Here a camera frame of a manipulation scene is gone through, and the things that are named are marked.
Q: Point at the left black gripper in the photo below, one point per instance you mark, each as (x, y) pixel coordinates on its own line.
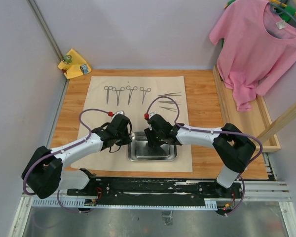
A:
(127, 140)

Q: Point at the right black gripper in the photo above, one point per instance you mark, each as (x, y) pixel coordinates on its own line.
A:
(152, 143)

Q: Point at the stainless steel tray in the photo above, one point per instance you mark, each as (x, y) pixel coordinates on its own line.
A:
(139, 150)

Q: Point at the steel surgical forceps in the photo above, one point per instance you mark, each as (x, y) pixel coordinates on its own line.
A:
(171, 94)

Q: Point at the beige cloth wrap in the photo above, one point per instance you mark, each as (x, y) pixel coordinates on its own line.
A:
(119, 161)

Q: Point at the long steel hemostat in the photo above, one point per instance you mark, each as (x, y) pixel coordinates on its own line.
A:
(144, 92)

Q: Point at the steel surgical scissors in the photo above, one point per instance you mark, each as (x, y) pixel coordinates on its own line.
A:
(108, 89)

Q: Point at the steel hemostat clamp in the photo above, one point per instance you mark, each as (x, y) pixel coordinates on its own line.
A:
(131, 90)

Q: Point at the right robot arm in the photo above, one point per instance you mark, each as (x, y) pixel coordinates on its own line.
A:
(233, 147)

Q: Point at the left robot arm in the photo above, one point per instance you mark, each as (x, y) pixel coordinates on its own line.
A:
(45, 172)

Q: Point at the yellow printed cloth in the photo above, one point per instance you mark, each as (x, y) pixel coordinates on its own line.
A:
(73, 65)

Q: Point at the pink t-shirt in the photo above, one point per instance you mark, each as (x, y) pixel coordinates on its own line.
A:
(259, 47)

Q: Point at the wooden pole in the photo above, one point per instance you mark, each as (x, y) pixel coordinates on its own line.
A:
(284, 119)

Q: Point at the green clothes hanger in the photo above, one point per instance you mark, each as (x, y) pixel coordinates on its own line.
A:
(280, 7)

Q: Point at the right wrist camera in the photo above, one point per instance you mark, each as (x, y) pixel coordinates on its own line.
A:
(147, 116)

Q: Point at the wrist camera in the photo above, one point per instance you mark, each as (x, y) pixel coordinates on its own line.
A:
(112, 114)
(147, 116)

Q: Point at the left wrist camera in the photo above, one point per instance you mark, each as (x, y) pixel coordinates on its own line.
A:
(112, 114)

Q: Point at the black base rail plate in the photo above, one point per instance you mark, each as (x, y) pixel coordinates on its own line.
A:
(156, 192)

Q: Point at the wooden tray frame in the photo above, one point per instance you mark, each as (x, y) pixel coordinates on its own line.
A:
(253, 122)

